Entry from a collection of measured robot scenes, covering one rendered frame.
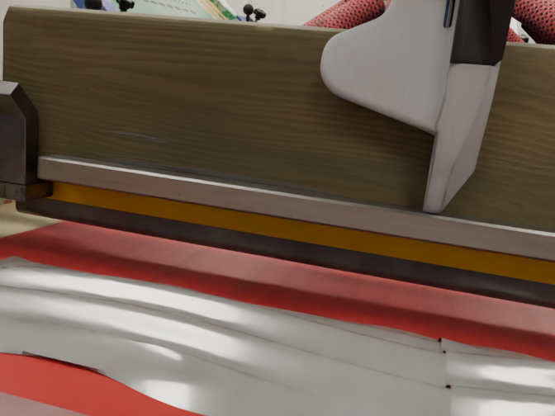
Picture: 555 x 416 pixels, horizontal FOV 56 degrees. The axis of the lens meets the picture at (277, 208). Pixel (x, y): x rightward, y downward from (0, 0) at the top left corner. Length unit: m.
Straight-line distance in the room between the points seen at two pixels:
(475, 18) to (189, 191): 0.12
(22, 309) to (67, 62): 0.12
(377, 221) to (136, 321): 0.09
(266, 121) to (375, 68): 0.05
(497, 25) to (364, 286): 0.12
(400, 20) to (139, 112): 0.11
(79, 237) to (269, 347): 0.15
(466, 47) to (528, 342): 0.11
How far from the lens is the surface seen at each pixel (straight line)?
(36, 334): 0.17
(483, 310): 0.24
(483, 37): 0.18
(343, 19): 0.90
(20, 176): 0.26
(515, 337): 0.22
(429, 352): 0.17
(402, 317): 0.22
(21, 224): 0.31
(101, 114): 0.25
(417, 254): 0.22
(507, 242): 0.20
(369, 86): 0.19
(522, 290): 0.23
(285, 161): 0.21
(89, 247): 0.27
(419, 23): 0.19
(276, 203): 0.20
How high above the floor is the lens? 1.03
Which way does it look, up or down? 11 degrees down
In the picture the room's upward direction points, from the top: 6 degrees clockwise
